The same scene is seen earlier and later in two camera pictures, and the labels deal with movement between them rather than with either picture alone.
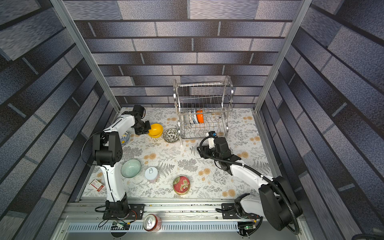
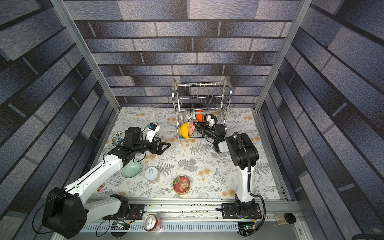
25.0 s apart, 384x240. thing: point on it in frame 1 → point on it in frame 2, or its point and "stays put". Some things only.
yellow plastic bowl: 156,131 → 183,130
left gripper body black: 143,127 → 145,146
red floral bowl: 181,185 stays put
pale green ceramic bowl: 131,168 stays put
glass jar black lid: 285,218 stays put
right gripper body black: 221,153 → 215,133
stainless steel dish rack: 202,109 stays put
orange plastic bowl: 200,116 stays put
